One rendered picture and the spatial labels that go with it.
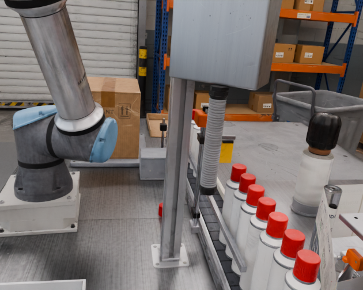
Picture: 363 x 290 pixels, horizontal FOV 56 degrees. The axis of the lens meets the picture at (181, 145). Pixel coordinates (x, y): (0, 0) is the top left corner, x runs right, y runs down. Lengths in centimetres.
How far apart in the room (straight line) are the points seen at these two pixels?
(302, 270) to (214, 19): 41
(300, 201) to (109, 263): 56
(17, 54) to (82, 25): 94
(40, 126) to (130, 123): 50
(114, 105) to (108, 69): 383
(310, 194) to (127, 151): 70
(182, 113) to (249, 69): 19
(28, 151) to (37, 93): 436
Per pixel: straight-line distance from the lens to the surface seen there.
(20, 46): 519
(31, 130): 90
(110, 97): 129
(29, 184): 95
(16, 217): 98
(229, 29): 60
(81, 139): 82
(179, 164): 76
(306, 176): 102
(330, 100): 385
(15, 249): 96
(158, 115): 196
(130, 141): 135
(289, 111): 319
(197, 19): 62
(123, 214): 105
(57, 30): 70
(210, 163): 63
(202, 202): 103
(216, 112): 60
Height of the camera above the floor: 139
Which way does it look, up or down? 20 degrees down
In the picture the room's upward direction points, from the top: 4 degrees clockwise
